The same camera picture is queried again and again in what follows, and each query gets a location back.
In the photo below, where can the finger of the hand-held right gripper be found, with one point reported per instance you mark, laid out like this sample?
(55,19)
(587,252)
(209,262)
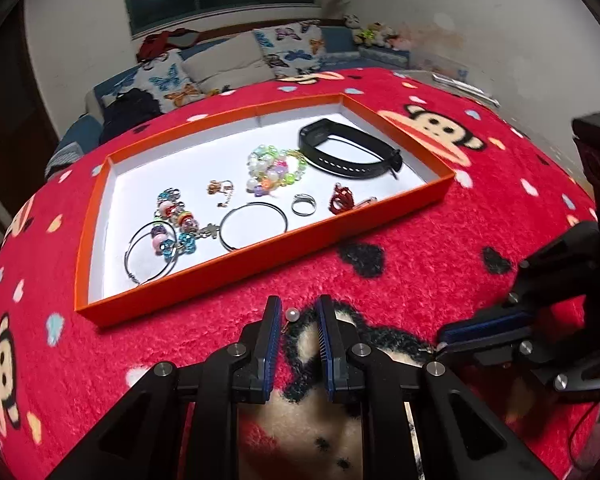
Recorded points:
(485,324)
(530,347)

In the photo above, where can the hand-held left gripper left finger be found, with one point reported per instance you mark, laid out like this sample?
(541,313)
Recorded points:
(270,340)

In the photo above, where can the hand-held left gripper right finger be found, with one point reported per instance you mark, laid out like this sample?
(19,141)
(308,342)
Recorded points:
(326,345)

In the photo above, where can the pearl earring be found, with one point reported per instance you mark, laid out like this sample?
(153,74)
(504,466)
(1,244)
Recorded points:
(292,316)

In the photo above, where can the small silver earring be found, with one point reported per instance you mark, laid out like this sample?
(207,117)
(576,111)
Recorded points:
(432,351)

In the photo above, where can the large silver hoop earring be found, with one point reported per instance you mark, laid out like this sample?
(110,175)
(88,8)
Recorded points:
(252,204)
(125,259)

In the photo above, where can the red charm pendant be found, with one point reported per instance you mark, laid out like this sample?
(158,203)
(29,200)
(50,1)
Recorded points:
(340,200)

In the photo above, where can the orange tray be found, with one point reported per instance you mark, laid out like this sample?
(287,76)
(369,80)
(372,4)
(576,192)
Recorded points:
(200,170)

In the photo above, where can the black watch band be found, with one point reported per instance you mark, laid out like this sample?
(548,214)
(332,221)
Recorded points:
(312,135)

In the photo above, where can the red printed blanket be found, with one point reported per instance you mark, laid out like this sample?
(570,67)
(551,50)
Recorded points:
(430,260)

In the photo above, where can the clear plastic box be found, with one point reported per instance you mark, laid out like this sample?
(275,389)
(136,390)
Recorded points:
(455,77)

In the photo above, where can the small yellow toy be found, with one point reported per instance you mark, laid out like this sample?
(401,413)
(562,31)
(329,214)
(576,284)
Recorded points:
(215,91)

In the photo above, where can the black backpack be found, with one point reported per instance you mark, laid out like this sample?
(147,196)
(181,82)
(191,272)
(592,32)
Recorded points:
(130,115)

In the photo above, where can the plush toys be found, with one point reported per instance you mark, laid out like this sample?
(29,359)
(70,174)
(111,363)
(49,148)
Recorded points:
(375,34)

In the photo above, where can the butterfly print pillow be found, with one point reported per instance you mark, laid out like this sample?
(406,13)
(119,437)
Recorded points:
(167,80)
(290,50)

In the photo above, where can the beige cushion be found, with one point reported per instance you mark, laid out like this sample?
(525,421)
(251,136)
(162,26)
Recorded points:
(225,62)

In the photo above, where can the blue sofa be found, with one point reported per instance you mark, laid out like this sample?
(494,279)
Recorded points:
(337,40)

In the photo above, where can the red clothing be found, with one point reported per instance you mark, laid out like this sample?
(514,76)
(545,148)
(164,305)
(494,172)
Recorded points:
(165,44)

